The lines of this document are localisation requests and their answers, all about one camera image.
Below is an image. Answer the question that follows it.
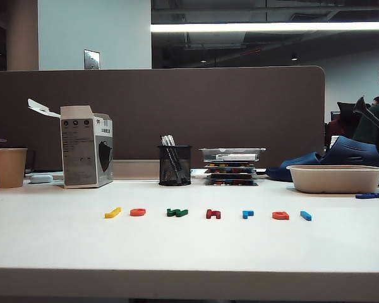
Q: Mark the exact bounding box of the white grey mask box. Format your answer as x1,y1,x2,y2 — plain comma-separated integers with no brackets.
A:
27,98,114,189

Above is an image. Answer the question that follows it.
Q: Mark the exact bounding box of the black mesh pen holder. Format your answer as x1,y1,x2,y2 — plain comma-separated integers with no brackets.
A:
158,145,193,187

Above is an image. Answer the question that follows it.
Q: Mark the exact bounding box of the black office chair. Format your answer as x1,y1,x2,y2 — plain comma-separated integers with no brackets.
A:
337,101,372,140

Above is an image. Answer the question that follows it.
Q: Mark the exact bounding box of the yellow letter j magnet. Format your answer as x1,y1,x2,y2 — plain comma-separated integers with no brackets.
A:
104,206,122,219

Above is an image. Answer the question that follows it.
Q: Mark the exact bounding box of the beige pulp bowl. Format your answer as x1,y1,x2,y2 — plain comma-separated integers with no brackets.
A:
286,164,379,194

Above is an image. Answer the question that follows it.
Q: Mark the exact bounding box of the metal wall plate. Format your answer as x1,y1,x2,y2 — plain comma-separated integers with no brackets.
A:
83,49,101,70

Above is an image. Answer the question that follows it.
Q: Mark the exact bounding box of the dark grey angled handle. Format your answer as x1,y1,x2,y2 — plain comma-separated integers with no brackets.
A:
353,96,379,132

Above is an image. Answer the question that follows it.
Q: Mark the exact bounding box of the person in green shirt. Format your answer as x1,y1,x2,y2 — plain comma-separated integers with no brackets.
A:
352,62,379,152

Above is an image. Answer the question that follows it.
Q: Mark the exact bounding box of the brown desk partition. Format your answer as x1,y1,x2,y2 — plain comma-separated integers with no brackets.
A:
0,65,326,173

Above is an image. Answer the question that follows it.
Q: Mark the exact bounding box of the silver capped black pen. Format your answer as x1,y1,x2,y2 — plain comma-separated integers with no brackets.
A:
165,134,186,183
160,135,179,173

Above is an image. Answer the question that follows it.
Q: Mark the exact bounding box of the ceiling light strip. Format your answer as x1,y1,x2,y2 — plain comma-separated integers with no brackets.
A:
150,21,379,33

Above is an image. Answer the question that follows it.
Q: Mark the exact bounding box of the brown paper cup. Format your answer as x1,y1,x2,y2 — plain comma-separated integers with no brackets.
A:
0,148,28,189

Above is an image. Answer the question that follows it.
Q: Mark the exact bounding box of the navy blue slipper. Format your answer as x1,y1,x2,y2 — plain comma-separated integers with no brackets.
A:
322,135,379,167
265,151,325,182

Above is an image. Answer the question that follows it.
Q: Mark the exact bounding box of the green letter w magnet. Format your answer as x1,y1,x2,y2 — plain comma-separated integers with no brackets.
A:
166,208,189,218

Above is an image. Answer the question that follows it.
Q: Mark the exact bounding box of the small white case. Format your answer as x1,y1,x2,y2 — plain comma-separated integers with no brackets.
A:
29,173,54,184

